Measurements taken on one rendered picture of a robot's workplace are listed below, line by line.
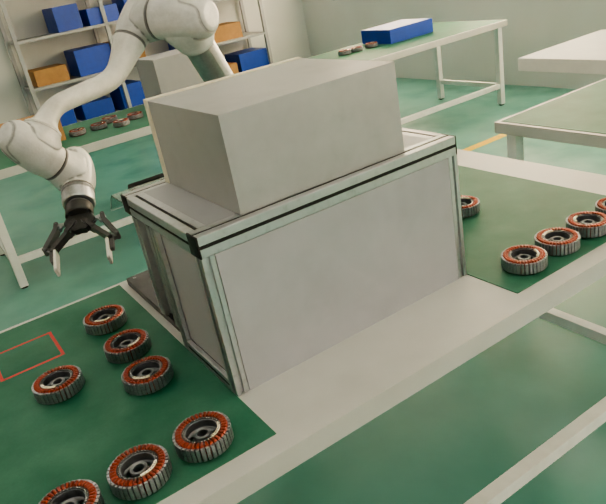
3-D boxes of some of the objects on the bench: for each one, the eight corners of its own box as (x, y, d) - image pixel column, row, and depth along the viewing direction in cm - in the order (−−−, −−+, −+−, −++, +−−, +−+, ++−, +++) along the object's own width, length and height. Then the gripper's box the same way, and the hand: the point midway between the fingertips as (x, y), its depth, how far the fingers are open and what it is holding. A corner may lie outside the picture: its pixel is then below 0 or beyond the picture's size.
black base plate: (128, 284, 197) (125, 278, 196) (300, 214, 225) (299, 208, 224) (190, 341, 159) (188, 334, 158) (387, 248, 187) (386, 241, 186)
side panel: (184, 346, 157) (148, 226, 144) (195, 341, 159) (161, 222, 145) (237, 396, 135) (200, 260, 122) (249, 390, 136) (214, 254, 123)
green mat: (-99, 374, 170) (-99, 373, 170) (119, 285, 197) (119, 284, 197) (-69, 634, 95) (-70, 633, 95) (276, 433, 122) (276, 433, 122)
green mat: (301, 211, 227) (301, 210, 227) (428, 159, 254) (428, 159, 254) (517, 293, 152) (517, 293, 152) (664, 208, 179) (664, 207, 179)
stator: (97, 361, 158) (92, 348, 156) (128, 336, 166) (124, 324, 165) (130, 368, 152) (125, 355, 151) (161, 342, 161) (157, 329, 159)
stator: (89, 320, 179) (84, 309, 177) (129, 310, 180) (125, 299, 178) (84, 340, 169) (79, 328, 167) (126, 330, 170) (122, 318, 168)
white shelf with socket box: (523, 213, 193) (517, 58, 174) (599, 175, 209) (601, 29, 190) (634, 242, 165) (642, 60, 146) (712, 195, 181) (728, 26, 162)
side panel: (387, 250, 186) (372, 143, 173) (395, 247, 187) (381, 140, 174) (458, 278, 164) (448, 158, 151) (467, 274, 165) (457, 154, 152)
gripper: (127, 204, 183) (135, 263, 170) (38, 225, 180) (40, 287, 167) (120, 186, 177) (127, 246, 164) (28, 208, 174) (29, 270, 161)
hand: (83, 263), depth 166 cm, fingers open, 13 cm apart
